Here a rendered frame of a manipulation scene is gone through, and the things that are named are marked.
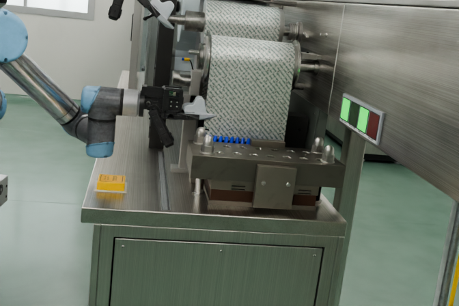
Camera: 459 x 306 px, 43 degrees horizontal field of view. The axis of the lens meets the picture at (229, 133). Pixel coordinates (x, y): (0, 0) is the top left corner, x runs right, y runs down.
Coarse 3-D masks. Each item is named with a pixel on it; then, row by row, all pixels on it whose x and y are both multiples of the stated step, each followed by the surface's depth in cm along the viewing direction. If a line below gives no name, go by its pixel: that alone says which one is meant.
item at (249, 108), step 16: (208, 80) 161; (224, 80) 161; (240, 80) 162; (208, 96) 162; (224, 96) 162; (240, 96) 163; (256, 96) 164; (272, 96) 164; (288, 96) 165; (208, 112) 163; (224, 112) 164; (240, 112) 164; (256, 112) 165; (272, 112) 165; (208, 128) 164; (224, 128) 165; (240, 128) 165; (256, 128) 166; (272, 128) 167
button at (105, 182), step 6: (102, 174) 156; (108, 174) 156; (102, 180) 151; (108, 180) 151; (114, 180) 152; (120, 180) 152; (102, 186) 150; (108, 186) 150; (114, 186) 151; (120, 186) 151
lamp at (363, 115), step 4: (360, 112) 133; (364, 112) 131; (368, 112) 129; (360, 116) 133; (364, 116) 131; (360, 120) 133; (364, 120) 131; (360, 124) 133; (364, 124) 130; (360, 128) 133; (364, 128) 130; (364, 132) 130
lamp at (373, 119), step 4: (372, 116) 126; (376, 116) 124; (372, 120) 126; (376, 120) 124; (368, 124) 128; (372, 124) 126; (376, 124) 124; (368, 128) 128; (372, 128) 126; (376, 128) 124; (368, 132) 128; (372, 132) 126; (372, 136) 125
